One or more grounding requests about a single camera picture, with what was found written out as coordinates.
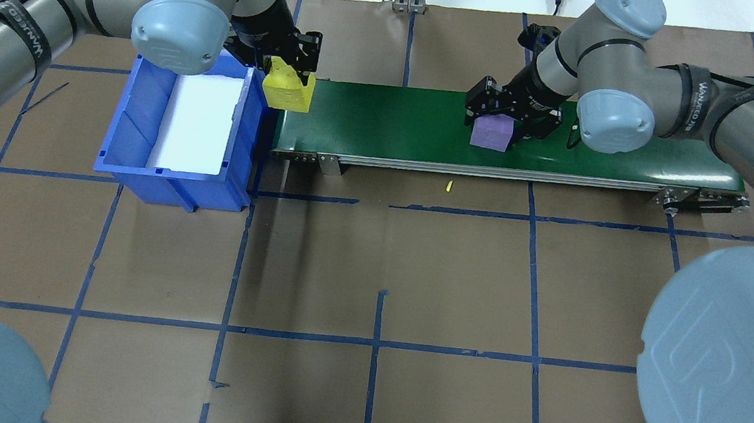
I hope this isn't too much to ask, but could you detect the white foam pad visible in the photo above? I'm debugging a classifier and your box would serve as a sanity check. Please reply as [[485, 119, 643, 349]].
[[146, 65, 250, 179]]

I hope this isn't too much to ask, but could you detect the blue plastic bin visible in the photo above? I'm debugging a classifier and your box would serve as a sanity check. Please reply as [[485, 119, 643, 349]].
[[90, 33, 276, 220]]

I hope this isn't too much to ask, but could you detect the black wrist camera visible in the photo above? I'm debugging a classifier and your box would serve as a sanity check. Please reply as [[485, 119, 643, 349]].
[[517, 21, 564, 56]]

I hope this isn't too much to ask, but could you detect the yellow foam block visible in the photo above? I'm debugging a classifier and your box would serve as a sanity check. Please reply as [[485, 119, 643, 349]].
[[260, 55, 319, 115]]

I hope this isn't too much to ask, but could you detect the purple foam block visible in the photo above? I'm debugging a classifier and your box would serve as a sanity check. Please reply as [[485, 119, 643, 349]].
[[469, 111, 516, 154]]

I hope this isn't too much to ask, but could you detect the green belt conveyor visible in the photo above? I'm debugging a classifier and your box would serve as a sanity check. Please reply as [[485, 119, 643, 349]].
[[268, 64, 754, 232]]

